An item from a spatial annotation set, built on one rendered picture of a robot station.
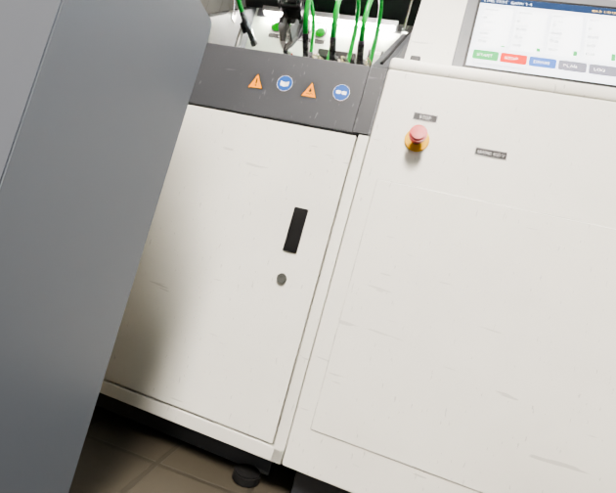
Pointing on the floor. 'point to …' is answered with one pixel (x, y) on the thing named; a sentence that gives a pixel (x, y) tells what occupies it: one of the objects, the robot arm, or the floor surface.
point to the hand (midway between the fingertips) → (286, 48)
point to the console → (479, 295)
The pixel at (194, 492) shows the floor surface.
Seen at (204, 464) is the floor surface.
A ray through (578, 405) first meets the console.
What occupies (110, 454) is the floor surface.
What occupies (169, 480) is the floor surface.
